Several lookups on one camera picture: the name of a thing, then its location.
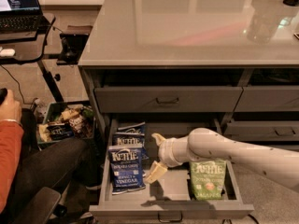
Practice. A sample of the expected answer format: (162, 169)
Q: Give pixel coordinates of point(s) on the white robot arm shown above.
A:
(278, 165)

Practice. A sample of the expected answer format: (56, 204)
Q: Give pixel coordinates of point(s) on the black laptop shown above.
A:
(18, 16)

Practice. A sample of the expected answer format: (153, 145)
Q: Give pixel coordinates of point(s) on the orange sleeved forearm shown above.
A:
(10, 150)

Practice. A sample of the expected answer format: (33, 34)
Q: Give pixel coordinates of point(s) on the grey right side drawers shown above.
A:
(266, 115)

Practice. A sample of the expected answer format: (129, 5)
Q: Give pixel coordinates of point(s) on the grey top drawer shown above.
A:
(166, 99)

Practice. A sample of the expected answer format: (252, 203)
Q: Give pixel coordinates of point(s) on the open grey middle drawer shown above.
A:
(168, 200)

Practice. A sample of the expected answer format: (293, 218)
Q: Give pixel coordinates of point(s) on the middle blue Kettle chip bag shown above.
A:
(130, 139)

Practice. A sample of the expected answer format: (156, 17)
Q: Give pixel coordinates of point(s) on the grey counter cabinet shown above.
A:
(205, 43)

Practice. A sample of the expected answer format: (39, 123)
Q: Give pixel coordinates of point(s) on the person's dark trouser leg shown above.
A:
(53, 167)

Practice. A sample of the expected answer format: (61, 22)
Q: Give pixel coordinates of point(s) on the green bin of snacks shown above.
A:
(66, 119)

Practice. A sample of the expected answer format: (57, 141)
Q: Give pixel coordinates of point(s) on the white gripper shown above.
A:
(165, 152)

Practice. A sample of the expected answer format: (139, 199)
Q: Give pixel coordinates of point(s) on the black laptop stand desk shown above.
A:
(74, 39)

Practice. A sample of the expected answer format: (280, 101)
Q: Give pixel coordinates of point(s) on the black chair armrest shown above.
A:
(40, 208)

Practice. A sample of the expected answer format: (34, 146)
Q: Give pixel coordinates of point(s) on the rear blue Kettle chip bag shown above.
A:
(138, 128)

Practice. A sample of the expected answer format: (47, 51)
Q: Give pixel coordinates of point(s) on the front green Kettle chip bag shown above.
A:
(207, 179)

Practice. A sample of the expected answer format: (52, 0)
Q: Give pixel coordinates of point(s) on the blue kettle chip bag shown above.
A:
(130, 139)
(138, 128)
(126, 168)

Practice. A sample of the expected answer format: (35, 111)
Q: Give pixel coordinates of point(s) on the front blue Kettle chip bag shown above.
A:
(126, 168)

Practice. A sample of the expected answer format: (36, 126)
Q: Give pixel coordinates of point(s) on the person's hand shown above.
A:
(10, 110)

